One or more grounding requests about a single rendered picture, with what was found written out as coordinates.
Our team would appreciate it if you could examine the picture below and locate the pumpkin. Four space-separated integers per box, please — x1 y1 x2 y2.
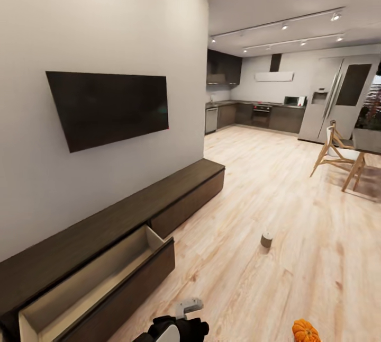
292 319 320 342

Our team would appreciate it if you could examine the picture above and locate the pillar candle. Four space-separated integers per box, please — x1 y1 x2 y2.
260 231 273 247

